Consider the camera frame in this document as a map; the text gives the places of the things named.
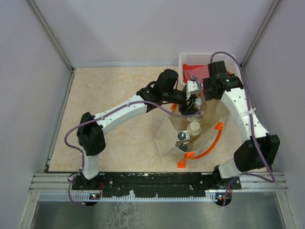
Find red cloth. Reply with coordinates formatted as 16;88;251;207
182;62;233;85

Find white bottle black cap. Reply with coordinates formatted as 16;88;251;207
176;130;191;142

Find clear bottle black cap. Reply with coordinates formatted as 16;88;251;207
176;142;191;152

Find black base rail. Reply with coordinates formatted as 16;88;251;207
72;172;231;198

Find white plastic basket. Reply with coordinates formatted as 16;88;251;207
178;52;243;86

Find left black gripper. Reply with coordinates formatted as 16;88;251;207
163;89;201;116

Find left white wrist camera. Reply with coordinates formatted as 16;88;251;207
186;81;201;100

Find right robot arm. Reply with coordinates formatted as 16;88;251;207
203;61;280;189

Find aluminium frame rail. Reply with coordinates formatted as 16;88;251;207
29;173;73;192

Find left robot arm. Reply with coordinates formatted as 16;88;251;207
77;69;201;189

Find canvas bag orange handles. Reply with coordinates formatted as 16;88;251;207
154;99;229;168

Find beige round bottle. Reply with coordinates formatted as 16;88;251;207
187;121;201;138

